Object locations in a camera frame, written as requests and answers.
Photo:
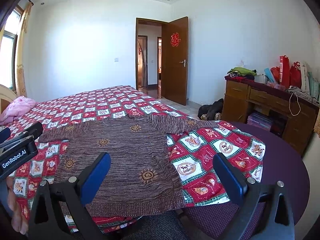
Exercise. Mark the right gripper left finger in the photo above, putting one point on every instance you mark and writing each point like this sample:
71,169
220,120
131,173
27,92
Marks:
47,220

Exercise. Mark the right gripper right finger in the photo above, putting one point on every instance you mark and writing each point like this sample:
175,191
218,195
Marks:
276,221

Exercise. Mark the brown knitted sun sweater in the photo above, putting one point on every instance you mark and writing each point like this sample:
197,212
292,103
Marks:
141,180

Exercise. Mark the black clothes on floor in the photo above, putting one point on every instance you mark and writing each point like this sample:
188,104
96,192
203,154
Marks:
210,111

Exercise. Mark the green folded clothes pile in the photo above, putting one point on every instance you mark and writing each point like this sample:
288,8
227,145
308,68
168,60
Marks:
242,72

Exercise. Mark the person's left hand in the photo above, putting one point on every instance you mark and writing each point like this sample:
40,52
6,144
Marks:
18,221

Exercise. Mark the pink folded quilt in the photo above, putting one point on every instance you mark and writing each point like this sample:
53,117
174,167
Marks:
16,109

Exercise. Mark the cream wooden headboard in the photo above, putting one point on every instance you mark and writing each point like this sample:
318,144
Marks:
7,96

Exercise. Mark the yellow patterned curtain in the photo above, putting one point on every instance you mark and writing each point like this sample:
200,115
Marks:
19,68

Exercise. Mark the purple boxes under desk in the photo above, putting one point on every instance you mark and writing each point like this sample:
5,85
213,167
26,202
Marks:
260,121

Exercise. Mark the brown wooden desk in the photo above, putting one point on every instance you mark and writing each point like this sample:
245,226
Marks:
293,117

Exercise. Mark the window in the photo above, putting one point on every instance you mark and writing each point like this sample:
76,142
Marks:
8,48

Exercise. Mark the red gift bag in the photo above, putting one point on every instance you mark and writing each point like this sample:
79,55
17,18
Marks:
295,75

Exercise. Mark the tall red box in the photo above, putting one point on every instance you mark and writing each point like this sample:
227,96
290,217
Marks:
284,75

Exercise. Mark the red double-happiness door decoration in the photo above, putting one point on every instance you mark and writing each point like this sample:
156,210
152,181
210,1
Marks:
175,40

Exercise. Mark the brown wooden door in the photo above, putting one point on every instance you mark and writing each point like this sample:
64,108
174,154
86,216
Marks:
174,77

